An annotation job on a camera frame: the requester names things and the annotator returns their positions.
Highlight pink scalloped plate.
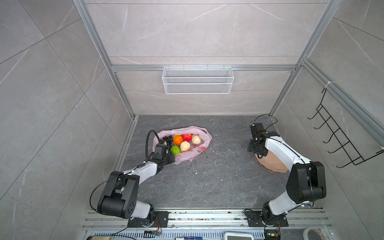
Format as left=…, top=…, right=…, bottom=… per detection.
left=255, top=151, right=288, bottom=173

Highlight pink plastic bag fruit print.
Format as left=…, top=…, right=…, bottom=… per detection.
left=158, top=126, right=212, bottom=165

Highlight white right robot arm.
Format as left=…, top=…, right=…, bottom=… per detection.
left=249, top=131, right=327, bottom=226

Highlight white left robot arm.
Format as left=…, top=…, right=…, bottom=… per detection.
left=96, top=144, right=175, bottom=225

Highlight green fake fruit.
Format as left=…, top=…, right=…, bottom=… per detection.
left=171, top=146, right=182, bottom=156

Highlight dark fake grapes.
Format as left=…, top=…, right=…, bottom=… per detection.
left=163, top=135, right=174, bottom=148

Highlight orange fake fruit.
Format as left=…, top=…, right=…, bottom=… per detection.
left=173, top=135, right=184, bottom=146

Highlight beige fake fruit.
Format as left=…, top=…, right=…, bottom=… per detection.
left=192, top=135, right=202, bottom=145
left=180, top=142, right=191, bottom=152

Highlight red fake apple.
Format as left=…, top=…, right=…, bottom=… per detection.
left=183, top=134, right=193, bottom=142

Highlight white device at bottom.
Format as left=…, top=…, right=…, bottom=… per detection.
left=223, top=232, right=254, bottom=240

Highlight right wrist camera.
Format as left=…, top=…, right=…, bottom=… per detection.
left=250, top=123, right=265, bottom=138

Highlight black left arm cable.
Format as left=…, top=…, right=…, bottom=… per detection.
left=144, top=129, right=161, bottom=163

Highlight white wire mesh basket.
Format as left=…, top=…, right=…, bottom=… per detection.
left=162, top=67, right=235, bottom=95

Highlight black wire hook rack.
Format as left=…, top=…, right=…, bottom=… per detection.
left=307, top=88, right=384, bottom=169

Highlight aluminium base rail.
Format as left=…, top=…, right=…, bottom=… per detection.
left=80, top=208, right=332, bottom=232

